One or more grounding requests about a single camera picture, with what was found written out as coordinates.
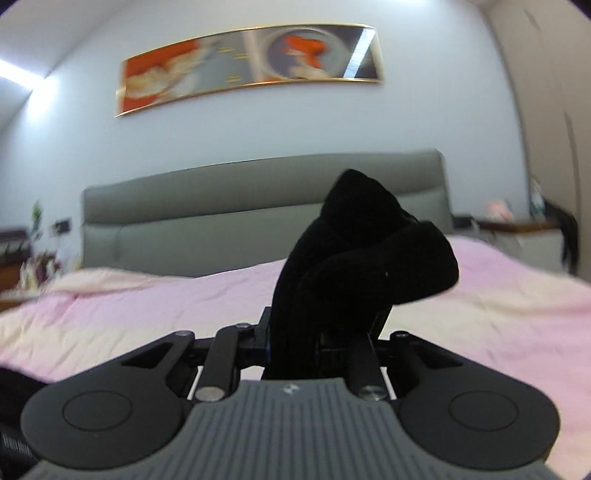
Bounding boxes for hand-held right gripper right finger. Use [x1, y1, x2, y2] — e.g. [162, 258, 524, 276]
[318, 310, 463, 400]

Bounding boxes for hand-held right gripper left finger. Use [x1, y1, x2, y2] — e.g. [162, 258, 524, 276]
[122, 307, 274, 401]

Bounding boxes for black pants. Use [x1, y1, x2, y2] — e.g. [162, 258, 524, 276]
[261, 169, 460, 381]

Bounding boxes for pink floral bed blanket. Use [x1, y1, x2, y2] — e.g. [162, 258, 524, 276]
[0, 235, 591, 480]

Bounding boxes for grey upholstered bed headboard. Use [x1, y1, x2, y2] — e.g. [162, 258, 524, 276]
[81, 148, 455, 278]

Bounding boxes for dark wooden nightstand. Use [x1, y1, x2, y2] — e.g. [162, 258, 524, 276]
[0, 226, 34, 292]

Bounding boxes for green potted plant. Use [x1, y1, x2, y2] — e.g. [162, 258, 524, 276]
[30, 200, 45, 241]

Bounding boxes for white nightstand with wooden top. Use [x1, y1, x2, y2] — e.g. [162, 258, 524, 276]
[455, 215, 570, 269]

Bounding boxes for pink tissue box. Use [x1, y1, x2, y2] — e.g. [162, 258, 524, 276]
[486, 198, 514, 221]

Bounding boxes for clear plastic water bottle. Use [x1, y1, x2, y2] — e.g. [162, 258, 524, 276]
[530, 179, 546, 219]

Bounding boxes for black garment hanging on nightstand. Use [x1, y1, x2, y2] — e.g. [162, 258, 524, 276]
[544, 198, 581, 276]

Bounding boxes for beige wardrobe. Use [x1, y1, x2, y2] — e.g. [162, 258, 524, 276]
[482, 0, 591, 278]

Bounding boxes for ceiling light strip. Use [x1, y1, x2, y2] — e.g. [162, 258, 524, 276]
[0, 58, 49, 89]

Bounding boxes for gold framed wall painting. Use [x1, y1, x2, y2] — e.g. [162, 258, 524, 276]
[115, 22, 385, 118]

